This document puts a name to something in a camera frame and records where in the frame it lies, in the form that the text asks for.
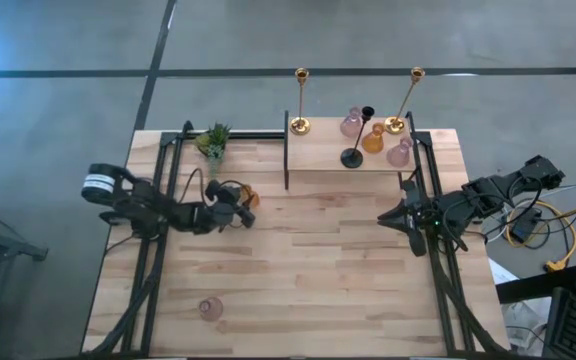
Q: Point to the white plastic sheet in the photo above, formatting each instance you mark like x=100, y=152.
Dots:
x=523, y=320

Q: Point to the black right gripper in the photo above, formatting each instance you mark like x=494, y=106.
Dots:
x=420, y=220

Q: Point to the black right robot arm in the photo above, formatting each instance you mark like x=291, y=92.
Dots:
x=488, y=192

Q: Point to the pink glass candle holder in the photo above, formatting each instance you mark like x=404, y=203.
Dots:
x=351, y=125
x=399, y=154
x=211, y=309

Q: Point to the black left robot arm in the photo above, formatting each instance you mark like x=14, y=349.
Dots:
x=143, y=205

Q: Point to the black desk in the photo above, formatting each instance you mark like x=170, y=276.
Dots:
x=533, y=287

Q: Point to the amber glass candle holder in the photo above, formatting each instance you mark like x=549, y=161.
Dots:
x=253, y=196
x=373, y=142

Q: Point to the small green potted plant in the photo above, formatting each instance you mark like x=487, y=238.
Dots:
x=214, y=142

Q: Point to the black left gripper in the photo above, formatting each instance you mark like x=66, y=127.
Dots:
x=223, y=210

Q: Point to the black metal table frame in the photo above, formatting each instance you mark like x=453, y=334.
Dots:
x=258, y=135

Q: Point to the black power adapter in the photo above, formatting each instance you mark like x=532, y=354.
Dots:
x=523, y=230

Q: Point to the black candlestick holder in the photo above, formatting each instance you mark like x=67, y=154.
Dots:
x=352, y=158

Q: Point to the wooden shelf with black brackets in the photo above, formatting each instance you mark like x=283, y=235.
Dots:
x=318, y=150

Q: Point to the grey metal stand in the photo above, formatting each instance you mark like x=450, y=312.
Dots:
x=18, y=248

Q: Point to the gold candlestick holder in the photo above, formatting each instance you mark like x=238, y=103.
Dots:
x=300, y=126
x=394, y=126

